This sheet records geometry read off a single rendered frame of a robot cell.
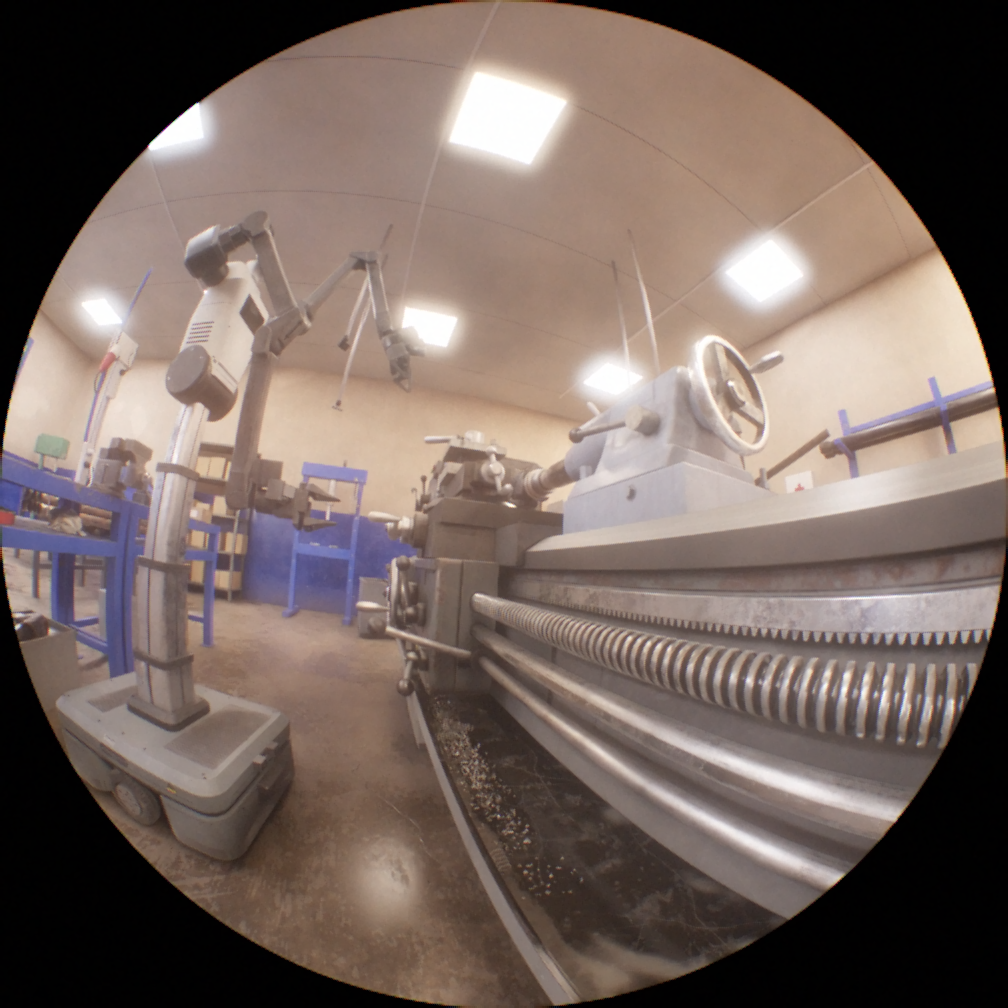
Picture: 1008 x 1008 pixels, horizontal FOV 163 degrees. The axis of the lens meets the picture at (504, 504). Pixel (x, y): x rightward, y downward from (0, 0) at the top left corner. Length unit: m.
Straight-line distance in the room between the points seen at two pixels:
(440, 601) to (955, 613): 0.72
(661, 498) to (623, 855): 0.50
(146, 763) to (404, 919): 0.63
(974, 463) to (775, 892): 0.36
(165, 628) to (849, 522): 1.18
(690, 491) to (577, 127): 2.54
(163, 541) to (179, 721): 0.46
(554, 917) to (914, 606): 0.42
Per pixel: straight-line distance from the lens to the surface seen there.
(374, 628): 0.66
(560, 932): 0.45
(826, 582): 0.30
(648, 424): 0.61
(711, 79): 2.82
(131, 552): 1.92
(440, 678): 0.75
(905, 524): 0.27
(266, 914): 0.96
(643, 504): 0.54
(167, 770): 0.96
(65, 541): 1.59
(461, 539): 0.77
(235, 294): 1.18
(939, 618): 0.27
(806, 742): 0.32
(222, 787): 0.91
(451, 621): 0.72
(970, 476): 0.28
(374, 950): 0.89
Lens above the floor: 0.78
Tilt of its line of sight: 11 degrees up
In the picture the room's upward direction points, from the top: 4 degrees clockwise
